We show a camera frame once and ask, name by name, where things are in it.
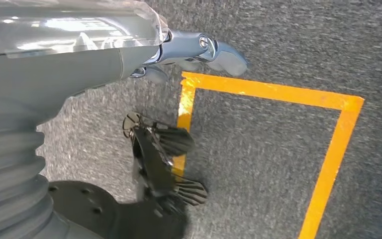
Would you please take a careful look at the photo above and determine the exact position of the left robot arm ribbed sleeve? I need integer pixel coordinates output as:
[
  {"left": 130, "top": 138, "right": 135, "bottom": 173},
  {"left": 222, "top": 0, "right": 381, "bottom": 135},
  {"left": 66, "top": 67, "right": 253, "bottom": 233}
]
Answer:
[{"left": 0, "top": 112, "right": 104, "bottom": 239}]

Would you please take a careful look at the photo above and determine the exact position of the black ribbed caster wheel assembly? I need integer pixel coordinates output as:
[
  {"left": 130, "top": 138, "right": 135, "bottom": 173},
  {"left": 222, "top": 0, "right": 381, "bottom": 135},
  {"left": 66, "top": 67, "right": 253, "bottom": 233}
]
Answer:
[{"left": 121, "top": 111, "right": 209, "bottom": 208}]

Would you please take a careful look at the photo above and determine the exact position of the yellow floor tape square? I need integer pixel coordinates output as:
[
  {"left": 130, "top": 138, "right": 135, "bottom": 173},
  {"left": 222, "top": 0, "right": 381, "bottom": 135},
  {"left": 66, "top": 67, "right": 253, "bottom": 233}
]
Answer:
[{"left": 172, "top": 71, "right": 365, "bottom": 239}]

